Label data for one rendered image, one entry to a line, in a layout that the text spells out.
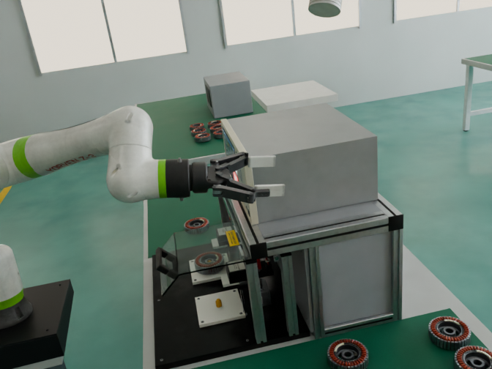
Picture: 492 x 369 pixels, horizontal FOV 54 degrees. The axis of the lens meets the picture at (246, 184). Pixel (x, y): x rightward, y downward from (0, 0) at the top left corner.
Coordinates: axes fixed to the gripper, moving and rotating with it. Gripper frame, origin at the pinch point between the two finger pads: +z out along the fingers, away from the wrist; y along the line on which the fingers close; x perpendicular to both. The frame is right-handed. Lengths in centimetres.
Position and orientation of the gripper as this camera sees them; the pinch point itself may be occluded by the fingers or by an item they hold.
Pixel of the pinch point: (274, 175)
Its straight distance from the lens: 118.3
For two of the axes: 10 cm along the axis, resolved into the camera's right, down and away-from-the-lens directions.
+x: 0.3, -8.4, -5.4
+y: 1.1, 5.4, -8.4
